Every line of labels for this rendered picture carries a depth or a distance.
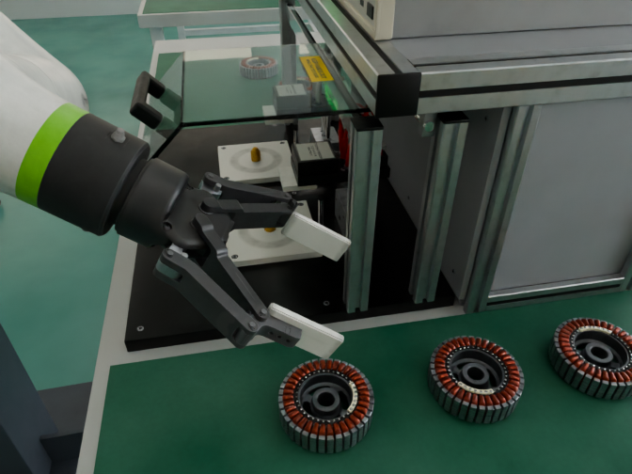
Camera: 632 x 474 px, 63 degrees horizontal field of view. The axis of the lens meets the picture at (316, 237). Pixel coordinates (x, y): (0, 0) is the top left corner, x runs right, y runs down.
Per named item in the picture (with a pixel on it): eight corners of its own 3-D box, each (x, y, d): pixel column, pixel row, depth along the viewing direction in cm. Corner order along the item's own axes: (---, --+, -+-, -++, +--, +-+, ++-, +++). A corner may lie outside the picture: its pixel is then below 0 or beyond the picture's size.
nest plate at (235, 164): (221, 187, 99) (220, 181, 99) (218, 150, 111) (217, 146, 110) (298, 180, 102) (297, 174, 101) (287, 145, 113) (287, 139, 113)
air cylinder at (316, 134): (316, 167, 105) (316, 143, 102) (309, 150, 111) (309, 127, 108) (340, 165, 106) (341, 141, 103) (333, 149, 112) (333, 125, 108)
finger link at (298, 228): (279, 233, 55) (280, 229, 55) (337, 262, 56) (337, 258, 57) (292, 213, 53) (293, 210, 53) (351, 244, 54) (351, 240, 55)
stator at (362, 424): (272, 450, 58) (270, 432, 56) (287, 371, 67) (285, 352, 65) (371, 460, 58) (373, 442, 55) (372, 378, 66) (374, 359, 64)
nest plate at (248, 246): (228, 268, 80) (227, 261, 80) (223, 213, 92) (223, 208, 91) (322, 257, 83) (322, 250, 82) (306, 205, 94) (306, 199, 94)
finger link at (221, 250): (206, 212, 45) (193, 213, 44) (276, 310, 41) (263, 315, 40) (190, 241, 48) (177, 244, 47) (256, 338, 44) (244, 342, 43)
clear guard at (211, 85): (136, 177, 57) (125, 127, 53) (150, 94, 75) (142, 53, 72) (418, 150, 62) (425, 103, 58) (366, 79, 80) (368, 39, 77)
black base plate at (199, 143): (127, 352, 70) (123, 341, 69) (153, 140, 120) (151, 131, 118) (453, 306, 77) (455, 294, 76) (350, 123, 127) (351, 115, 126)
